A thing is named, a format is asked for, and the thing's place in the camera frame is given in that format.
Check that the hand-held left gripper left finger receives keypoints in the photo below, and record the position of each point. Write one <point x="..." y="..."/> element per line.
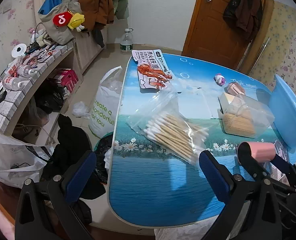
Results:
<point x="80" y="176"/>

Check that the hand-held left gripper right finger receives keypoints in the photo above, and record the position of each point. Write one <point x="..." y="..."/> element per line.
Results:
<point x="213" y="177"/>

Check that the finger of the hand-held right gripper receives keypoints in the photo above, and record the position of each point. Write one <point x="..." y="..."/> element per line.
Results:
<point x="248" y="156"/>
<point x="281" y="161"/>

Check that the pink roll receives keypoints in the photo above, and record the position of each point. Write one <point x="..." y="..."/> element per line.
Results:
<point x="260" y="151"/>

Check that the clear plastic toothpick box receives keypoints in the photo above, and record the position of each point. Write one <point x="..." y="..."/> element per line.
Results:
<point x="240" y="125"/>

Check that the light blue plastic basin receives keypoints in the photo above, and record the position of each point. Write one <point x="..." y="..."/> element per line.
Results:
<point x="290" y="112"/>

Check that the clear bag of cotton swabs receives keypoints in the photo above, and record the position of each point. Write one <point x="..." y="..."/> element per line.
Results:
<point x="168" y="130"/>

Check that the white red snack packet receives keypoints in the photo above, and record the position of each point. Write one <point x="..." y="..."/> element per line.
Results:
<point x="150" y="65"/>

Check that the grey shoulder bag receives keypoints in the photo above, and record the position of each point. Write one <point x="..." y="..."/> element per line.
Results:
<point x="60" y="33"/>

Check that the blue landscape print desktop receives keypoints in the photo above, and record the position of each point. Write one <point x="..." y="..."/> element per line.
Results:
<point x="150" y="192"/>

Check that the black clothing pile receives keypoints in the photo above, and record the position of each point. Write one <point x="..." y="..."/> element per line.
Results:
<point x="70" y="140"/>

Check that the green bin with black liner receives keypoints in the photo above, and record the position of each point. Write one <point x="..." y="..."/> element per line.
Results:
<point x="101" y="145"/>

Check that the person's right leg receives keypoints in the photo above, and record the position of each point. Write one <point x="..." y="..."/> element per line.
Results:
<point x="178" y="233"/>

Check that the crumpled white plastic scrap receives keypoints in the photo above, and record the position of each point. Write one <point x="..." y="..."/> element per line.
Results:
<point x="80" y="109"/>

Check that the pink beige small case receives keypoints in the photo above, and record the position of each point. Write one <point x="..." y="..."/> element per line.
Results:
<point x="234" y="88"/>

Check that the white bag with green print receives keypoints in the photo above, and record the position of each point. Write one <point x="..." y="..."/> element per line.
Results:
<point x="102" y="105"/>

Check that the large white plastic bag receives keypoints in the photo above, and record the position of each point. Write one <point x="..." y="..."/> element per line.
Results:
<point x="7" y="155"/>

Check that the small pink purple toy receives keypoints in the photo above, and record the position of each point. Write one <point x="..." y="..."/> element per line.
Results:
<point x="220" y="78"/>

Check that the black plastic bag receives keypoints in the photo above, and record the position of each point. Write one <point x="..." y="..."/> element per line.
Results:
<point x="47" y="100"/>

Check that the white tiled shelf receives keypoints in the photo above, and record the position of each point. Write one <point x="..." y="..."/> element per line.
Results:
<point x="10" y="110"/>

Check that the red cardboard box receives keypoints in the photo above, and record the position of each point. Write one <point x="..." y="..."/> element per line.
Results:
<point x="66" y="78"/>

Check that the metal pole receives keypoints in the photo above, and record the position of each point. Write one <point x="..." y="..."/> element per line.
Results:
<point x="263" y="50"/>

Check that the small black gadget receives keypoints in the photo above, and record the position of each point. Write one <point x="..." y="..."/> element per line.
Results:
<point x="0" y="98"/>

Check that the small red label water bottle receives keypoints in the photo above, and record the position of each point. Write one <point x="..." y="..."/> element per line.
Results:
<point x="25" y="70"/>
<point x="12" y="83"/>

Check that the pile of snack packets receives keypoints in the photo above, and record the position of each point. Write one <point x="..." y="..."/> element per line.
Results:
<point x="47" y="53"/>

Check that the brown wooden door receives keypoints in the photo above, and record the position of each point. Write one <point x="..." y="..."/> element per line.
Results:
<point x="213" y="30"/>

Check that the beige rolled mat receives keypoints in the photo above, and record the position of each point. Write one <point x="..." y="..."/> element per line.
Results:
<point x="265" y="25"/>

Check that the white round device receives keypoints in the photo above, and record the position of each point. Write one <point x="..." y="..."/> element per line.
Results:
<point x="19" y="50"/>

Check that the white plush toy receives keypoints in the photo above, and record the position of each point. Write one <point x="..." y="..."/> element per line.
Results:
<point x="42" y="40"/>

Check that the large clear water bottle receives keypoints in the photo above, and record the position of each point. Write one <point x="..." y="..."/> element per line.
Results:
<point x="126" y="42"/>

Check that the dark brown hanging jacket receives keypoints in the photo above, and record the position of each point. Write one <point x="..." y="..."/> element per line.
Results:
<point x="245" y="12"/>

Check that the yellow plush charm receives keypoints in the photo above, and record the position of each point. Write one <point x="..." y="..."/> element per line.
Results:
<point x="75" y="20"/>

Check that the red plush charm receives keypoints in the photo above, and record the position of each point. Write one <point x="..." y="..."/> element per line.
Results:
<point x="61" y="19"/>

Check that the brown orange hanging jacket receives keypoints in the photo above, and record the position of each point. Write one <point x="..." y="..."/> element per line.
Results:
<point x="92" y="5"/>

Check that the pale green hanging garment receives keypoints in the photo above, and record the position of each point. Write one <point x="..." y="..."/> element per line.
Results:
<point x="120" y="8"/>

